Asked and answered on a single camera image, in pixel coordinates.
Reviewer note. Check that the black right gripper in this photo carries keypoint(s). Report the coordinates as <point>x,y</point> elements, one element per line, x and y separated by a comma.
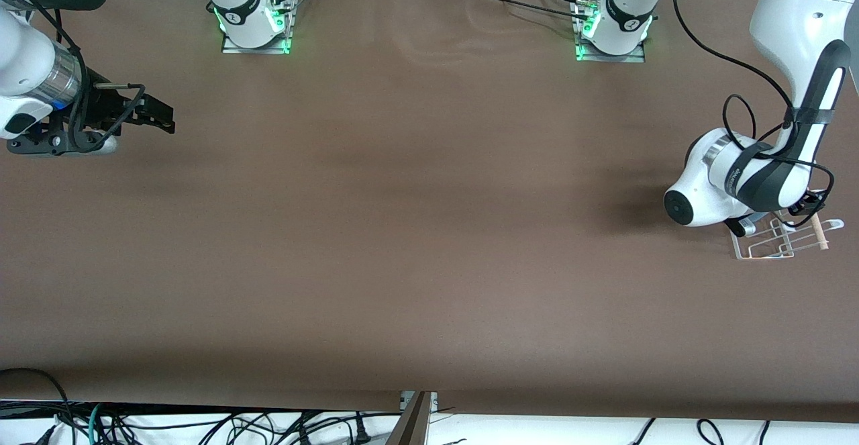
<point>102,106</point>

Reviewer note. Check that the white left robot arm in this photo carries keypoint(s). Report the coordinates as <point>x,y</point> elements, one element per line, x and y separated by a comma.
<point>711,183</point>

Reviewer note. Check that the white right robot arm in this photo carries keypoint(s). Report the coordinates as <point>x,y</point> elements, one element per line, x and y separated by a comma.
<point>27,69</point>

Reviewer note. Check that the brown table cover sheet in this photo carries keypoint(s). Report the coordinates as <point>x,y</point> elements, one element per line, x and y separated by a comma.
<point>429,230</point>

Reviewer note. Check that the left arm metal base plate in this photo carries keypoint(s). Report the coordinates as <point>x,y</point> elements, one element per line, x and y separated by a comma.
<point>611,58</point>

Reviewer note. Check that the metal frame post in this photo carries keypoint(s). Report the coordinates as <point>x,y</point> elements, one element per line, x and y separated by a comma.
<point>416,425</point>

